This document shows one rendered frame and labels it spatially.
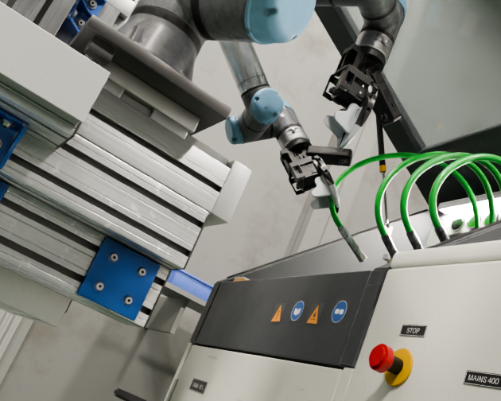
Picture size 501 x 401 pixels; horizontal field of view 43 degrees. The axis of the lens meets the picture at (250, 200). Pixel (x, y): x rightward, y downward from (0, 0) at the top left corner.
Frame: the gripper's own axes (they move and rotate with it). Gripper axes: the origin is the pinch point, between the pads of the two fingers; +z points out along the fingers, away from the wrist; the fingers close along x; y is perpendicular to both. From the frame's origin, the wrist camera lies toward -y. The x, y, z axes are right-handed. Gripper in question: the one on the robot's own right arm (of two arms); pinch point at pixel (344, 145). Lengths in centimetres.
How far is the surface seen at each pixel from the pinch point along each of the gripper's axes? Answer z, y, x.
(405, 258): 25.2, -2.9, 26.7
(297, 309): 33.8, -2.9, 0.3
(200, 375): 50, -3, -31
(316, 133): -171, -127, -318
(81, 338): 44, -29, -309
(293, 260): 12.9, -19.2, -43.0
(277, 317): 35.5, -2.9, -6.2
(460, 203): -21, -54, -30
